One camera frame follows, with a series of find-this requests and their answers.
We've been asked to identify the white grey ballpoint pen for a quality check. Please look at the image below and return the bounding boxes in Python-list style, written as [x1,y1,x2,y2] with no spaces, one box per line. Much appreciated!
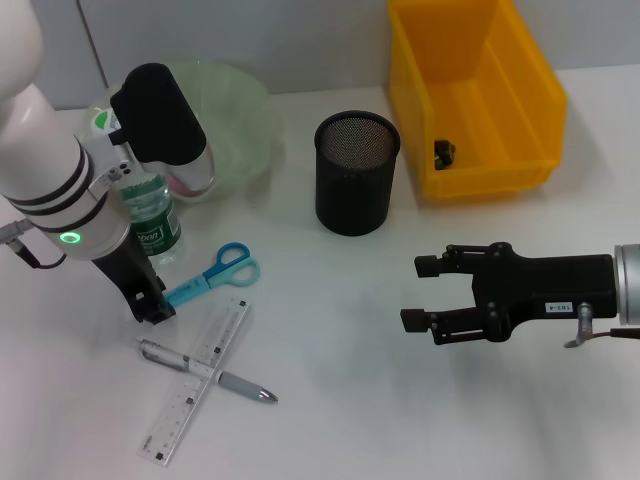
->
[130,338,279,405]

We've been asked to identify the blue scissors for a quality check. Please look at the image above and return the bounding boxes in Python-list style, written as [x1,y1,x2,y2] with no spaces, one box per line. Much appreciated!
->
[162,242,262,309]

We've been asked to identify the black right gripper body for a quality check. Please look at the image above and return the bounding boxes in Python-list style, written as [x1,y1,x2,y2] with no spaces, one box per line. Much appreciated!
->
[469,242,617,344]

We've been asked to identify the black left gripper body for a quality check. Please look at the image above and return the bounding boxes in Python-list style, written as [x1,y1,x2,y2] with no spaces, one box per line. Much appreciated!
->
[92,233,167,317]

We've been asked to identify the right gripper cable with plug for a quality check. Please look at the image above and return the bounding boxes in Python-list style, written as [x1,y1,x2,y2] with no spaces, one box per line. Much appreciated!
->
[564,302,640,349]

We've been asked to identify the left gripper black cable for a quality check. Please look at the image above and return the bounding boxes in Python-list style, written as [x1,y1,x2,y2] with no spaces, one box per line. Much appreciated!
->
[0,219,69,269]

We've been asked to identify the green plastic wrapper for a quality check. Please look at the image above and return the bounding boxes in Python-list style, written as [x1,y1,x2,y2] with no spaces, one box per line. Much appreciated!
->
[432,139,457,171]

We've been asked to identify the clear plastic ruler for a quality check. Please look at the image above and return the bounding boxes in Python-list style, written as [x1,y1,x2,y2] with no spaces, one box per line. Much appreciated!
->
[137,294,251,467]

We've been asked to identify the clear green-label water bottle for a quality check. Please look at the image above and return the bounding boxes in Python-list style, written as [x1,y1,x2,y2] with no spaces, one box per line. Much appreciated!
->
[88,105,184,270]

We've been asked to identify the yellow plastic bin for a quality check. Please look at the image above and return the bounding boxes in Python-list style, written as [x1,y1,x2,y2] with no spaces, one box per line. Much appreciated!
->
[387,0,569,204]

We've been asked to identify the black mesh pen cup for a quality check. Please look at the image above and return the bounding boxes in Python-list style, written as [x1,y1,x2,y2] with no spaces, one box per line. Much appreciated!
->
[313,110,402,237]

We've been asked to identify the pink toy peach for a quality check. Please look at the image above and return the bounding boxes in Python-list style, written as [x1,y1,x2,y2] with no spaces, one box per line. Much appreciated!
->
[164,169,216,200]

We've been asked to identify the pale green glass fruit bowl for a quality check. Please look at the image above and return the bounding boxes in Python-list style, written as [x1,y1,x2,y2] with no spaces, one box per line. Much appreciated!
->
[87,59,284,204]

